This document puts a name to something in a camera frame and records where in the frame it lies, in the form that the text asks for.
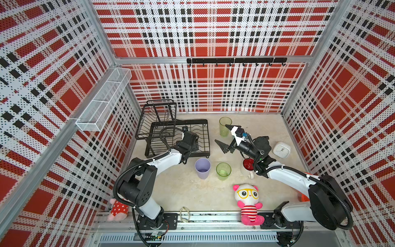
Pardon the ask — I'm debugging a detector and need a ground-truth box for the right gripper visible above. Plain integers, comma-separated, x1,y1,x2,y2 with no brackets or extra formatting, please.
215,125,259,161

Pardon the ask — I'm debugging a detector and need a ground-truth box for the lilac plastic cup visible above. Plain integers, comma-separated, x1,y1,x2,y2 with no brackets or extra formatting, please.
194,158,211,180

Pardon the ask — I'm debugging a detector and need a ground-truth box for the short green transparent cup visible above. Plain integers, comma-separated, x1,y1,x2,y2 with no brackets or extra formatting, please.
216,163,231,181

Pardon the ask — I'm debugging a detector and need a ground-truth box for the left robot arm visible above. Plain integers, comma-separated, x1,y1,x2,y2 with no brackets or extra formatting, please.
113,127,199,228

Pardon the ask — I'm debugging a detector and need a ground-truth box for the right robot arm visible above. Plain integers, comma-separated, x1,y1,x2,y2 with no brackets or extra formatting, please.
216,125,353,230

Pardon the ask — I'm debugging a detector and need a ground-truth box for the tall green transparent cup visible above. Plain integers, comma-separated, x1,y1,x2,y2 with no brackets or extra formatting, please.
219,117,232,137

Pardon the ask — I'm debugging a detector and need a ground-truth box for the red and white mug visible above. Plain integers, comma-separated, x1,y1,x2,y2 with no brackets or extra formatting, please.
240,158,256,180

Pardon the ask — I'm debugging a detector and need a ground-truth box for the white pink panda plush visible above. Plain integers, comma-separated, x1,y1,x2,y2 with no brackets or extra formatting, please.
232,184,265,226

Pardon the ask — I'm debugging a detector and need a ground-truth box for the beige rubber band loop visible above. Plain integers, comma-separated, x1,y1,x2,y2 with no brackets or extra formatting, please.
179,206,191,223

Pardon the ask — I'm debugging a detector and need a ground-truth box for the orange fish plush toy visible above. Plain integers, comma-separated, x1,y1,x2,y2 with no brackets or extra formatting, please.
298,193,310,202

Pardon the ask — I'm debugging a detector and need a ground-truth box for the pink pig plush toy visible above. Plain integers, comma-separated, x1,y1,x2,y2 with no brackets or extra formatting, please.
107,199,129,221

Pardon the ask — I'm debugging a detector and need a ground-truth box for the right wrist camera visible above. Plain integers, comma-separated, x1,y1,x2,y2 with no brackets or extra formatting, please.
230,126,248,146

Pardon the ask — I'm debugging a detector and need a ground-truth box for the black wire dish rack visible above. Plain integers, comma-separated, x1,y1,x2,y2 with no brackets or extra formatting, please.
135,99,210,158

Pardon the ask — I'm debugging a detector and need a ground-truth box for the black wall hook rail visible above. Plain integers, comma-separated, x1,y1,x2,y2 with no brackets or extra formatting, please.
186,57,288,65

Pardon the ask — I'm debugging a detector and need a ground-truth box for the white mesh wall shelf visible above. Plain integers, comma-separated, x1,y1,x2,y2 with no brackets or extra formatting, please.
76,68,131,132

